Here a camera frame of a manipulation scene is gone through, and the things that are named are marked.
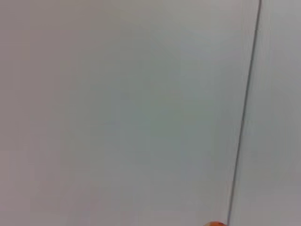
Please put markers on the orange woven wicker basket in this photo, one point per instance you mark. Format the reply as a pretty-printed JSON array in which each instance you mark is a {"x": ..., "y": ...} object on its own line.
[{"x": 215, "y": 224}]

